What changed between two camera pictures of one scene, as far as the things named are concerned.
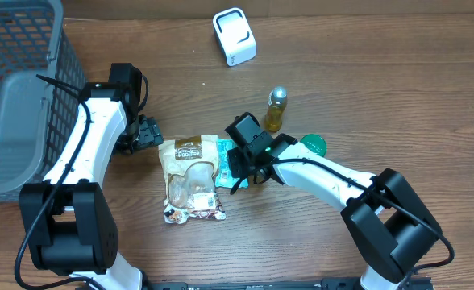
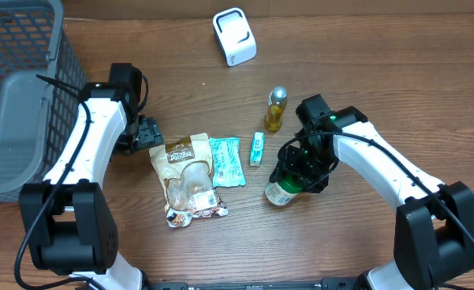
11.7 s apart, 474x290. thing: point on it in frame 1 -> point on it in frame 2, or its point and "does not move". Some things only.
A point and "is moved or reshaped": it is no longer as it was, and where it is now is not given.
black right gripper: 235,163 -> 301,173
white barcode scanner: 234,35 does not move
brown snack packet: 189,166 does not move
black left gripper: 151,134 does not move
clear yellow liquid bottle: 276,102 does not move
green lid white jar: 315,143 is moved or reshaped
